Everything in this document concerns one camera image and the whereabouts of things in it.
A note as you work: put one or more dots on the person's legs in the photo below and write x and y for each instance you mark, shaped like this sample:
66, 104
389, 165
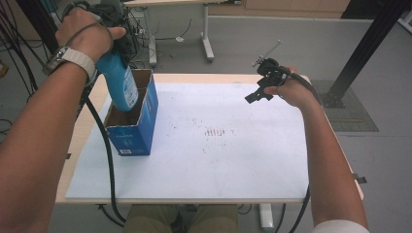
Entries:
213, 220

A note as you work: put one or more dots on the white-legged background desk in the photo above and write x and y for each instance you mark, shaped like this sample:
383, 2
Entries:
207, 39

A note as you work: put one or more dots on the white table leg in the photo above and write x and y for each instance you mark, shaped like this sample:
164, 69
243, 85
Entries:
266, 216

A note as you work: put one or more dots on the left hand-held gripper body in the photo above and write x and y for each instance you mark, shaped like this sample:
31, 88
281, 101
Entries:
123, 32

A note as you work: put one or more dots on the black metal post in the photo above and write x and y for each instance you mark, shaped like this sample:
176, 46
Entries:
366, 48

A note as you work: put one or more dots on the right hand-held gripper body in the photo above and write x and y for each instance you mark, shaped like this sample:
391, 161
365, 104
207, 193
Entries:
272, 73

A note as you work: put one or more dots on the blue bottle with white cap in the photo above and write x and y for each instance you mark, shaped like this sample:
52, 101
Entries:
121, 84

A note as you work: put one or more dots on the person's left hand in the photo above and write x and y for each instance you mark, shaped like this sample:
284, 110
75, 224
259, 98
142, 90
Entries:
87, 35

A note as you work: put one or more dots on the white sleeve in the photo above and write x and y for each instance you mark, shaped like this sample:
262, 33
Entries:
343, 227

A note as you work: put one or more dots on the person's right hand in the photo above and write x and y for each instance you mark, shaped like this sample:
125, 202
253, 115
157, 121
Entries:
296, 92

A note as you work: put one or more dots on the white wrist watch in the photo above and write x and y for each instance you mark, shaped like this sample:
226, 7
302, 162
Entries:
76, 59

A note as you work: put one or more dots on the blue cardboard box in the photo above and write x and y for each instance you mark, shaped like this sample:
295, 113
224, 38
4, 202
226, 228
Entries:
136, 136

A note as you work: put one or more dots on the grey floor mat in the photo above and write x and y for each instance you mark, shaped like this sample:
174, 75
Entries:
353, 113

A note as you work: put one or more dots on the black tape piece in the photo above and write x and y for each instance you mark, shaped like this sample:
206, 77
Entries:
360, 178
68, 156

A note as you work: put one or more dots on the white table mat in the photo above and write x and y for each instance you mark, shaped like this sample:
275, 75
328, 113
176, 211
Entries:
210, 161

